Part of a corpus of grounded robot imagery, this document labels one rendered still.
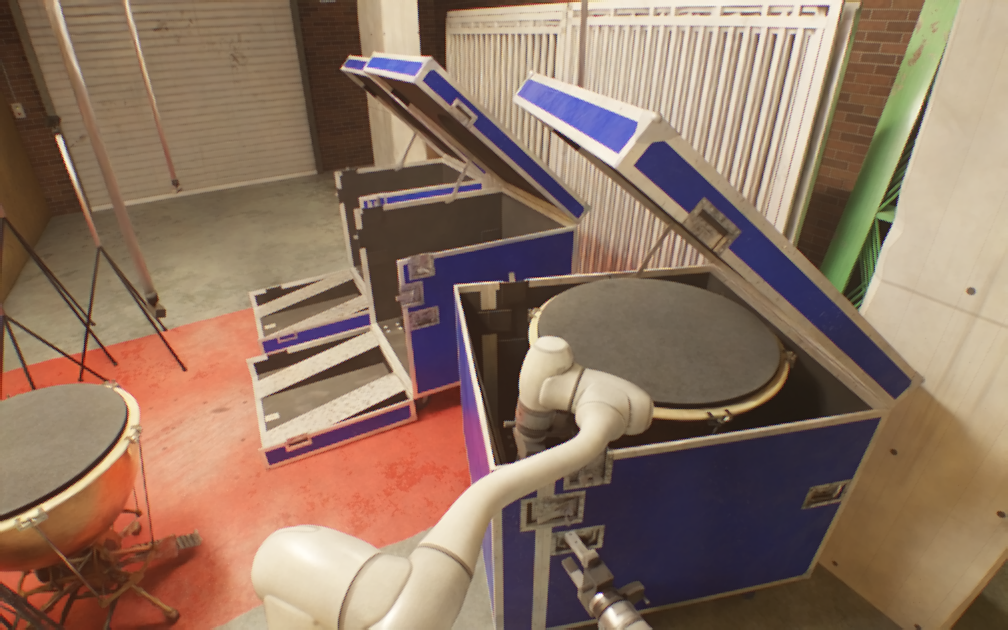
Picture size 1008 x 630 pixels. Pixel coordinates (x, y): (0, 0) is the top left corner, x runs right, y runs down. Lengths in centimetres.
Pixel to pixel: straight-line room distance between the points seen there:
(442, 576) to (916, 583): 191
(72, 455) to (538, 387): 147
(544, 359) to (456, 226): 243
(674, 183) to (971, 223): 102
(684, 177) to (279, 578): 95
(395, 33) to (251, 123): 355
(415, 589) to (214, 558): 186
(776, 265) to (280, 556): 109
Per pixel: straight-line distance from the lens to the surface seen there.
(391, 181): 428
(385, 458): 274
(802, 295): 133
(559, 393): 110
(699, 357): 173
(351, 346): 337
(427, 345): 266
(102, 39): 804
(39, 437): 219
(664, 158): 102
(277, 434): 301
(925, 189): 187
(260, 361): 350
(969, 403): 200
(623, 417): 107
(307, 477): 276
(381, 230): 328
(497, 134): 244
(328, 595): 83
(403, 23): 516
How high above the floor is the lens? 190
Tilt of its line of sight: 30 degrees down
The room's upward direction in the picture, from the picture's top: 1 degrees counter-clockwise
